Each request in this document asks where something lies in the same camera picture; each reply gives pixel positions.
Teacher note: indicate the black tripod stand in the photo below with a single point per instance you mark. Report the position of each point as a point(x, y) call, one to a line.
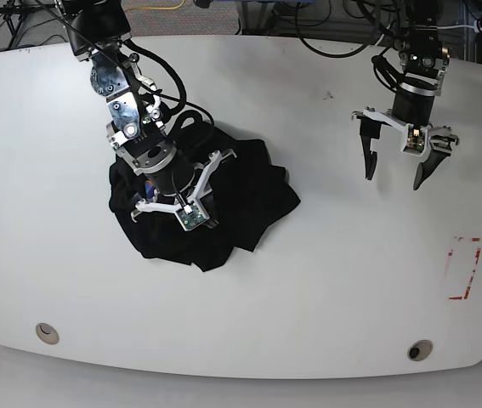
point(14, 15)

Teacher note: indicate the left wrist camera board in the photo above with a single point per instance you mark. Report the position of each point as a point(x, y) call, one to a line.
point(414, 139)

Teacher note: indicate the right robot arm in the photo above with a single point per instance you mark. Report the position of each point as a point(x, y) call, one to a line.
point(147, 101)

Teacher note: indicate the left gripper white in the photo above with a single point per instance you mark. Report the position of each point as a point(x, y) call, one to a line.
point(412, 104)

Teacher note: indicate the red tape rectangle marking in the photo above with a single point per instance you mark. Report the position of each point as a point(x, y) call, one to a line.
point(460, 267)

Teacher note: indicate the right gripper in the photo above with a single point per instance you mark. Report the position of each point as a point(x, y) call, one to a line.
point(178, 185)

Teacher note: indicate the aluminium frame post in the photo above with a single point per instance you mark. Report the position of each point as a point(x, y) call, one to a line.
point(254, 16)

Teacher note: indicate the right table cable grommet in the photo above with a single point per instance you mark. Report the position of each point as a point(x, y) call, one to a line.
point(420, 350)

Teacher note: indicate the left table cable grommet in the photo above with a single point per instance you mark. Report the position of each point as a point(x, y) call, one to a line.
point(47, 334)

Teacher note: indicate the black T-shirt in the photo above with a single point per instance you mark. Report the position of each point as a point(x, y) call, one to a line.
point(249, 195)

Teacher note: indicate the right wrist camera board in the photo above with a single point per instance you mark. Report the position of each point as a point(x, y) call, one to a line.
point(192, 216)

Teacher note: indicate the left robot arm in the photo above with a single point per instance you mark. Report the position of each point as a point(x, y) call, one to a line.
point(424, 61)

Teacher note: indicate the table cable grommet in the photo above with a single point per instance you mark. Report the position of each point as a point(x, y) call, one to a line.
point(420, 350)
point(47, 334)

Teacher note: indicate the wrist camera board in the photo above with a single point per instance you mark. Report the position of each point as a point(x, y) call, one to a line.
point(414, 139)
point(192, 216)

